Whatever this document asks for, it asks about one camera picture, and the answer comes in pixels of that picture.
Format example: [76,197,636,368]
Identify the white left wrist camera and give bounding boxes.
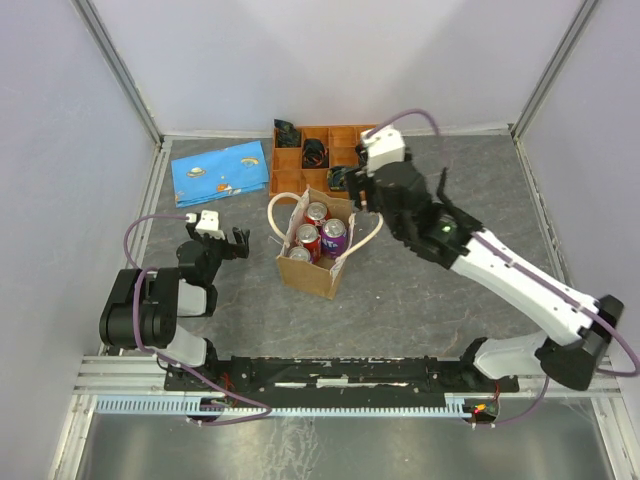
[186,210,225,240]

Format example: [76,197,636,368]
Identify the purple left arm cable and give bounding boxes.
[123,212,274,426]

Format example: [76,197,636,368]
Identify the blue space-print cloth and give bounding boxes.
[171,141,269,208]

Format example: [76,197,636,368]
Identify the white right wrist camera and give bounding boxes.
[360,125,405,177]

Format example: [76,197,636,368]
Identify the right aluminium corner post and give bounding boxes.
[510,0,600,141]

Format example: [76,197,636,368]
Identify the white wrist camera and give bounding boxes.
[186,210,225,240]
[360,125,405,177]

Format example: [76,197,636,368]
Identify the dark rolled sock middle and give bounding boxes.
[302,138,329,169]

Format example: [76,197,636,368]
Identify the red soda can back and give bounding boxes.
[304,202,331,228]

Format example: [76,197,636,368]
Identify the dark rolled sock right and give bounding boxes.
[355,144,368,167]

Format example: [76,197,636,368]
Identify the burlap canvas tote bag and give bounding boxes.
[267,187,384,299]

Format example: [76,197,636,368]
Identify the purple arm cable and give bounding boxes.
[369,108,640,427]
[123,212,274,426]

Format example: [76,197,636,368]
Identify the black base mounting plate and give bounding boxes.
[195,356,519,409]

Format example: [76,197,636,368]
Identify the aluminium corner post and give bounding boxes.
[71,0,164,145]
[510,0,600,141]

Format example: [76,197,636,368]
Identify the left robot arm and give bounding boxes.
[99,225,250,390]

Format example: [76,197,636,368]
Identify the dark rolled sock front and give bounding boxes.
[326,165,352,192]

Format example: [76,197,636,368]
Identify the red soda can middle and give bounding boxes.
[295,223,322,263]

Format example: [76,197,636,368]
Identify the dark rolled sock back-left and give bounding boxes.
[274,119,302,148]

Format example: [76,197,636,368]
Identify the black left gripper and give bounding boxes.
[187,223,250,284]

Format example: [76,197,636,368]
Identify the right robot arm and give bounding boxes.
[345,161,624,391]

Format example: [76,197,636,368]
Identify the purple soda can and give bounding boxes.
[321,218,348,259]

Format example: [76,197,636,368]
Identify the left aluminium corner post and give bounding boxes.
[71,0,164,145]

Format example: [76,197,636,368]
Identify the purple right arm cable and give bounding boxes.
[369,108,640,427]

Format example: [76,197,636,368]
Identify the light blue cable duct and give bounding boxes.
[95,395,471,419]

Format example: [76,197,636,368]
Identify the aluminium front rail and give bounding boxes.
[74,356,622,399]

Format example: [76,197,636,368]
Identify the wooden compartment tray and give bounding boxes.
[269,124,375,199]

